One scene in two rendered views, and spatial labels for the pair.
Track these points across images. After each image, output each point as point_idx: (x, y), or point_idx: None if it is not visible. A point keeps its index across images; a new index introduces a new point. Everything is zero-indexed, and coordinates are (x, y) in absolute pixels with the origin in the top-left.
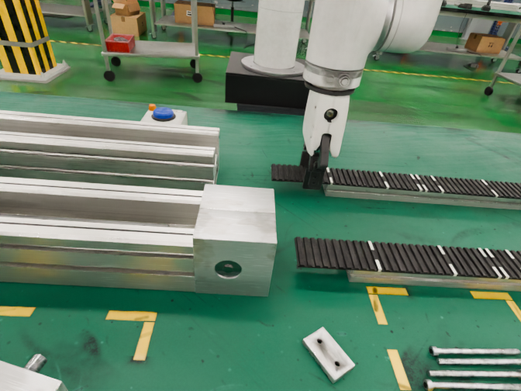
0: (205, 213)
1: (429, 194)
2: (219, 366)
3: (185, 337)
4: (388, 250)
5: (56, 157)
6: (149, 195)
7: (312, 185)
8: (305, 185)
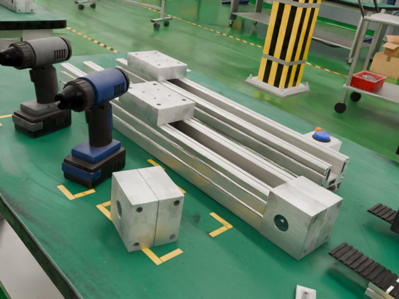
0: (287, 185)
1: None
2: (242, 262)
3: (237, 243)
4: None
5: (239, 133)
6: (267, 167)
7: (397, 229)
8: (392, 226)
